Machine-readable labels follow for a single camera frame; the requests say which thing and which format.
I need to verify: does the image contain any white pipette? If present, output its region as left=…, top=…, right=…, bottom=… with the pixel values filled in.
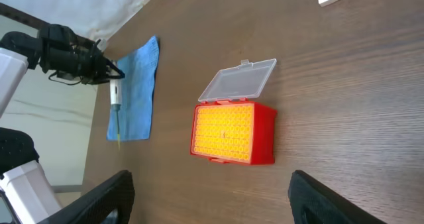
left=109, top=78, right=123, bottom=150

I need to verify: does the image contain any red and yellow tip box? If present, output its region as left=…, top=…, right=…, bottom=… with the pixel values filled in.
left=189, top=58, right=278, bottom=166

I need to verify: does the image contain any black cable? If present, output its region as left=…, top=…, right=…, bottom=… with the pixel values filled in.
left=48, top=70, right=83, bottom=86

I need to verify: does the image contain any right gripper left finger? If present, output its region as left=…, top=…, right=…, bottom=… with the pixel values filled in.
left=35, top=169, right=136, bottom=224

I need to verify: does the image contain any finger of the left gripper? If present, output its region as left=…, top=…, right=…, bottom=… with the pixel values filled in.
left=100, top=56, right=127, bottom=85

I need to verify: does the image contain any blue cloth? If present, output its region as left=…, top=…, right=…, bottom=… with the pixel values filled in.
left=105, top=34, right=161, bottom=142

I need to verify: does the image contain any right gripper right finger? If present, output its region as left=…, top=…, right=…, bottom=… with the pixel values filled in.
left=287, top=169, right=389, bottom=224

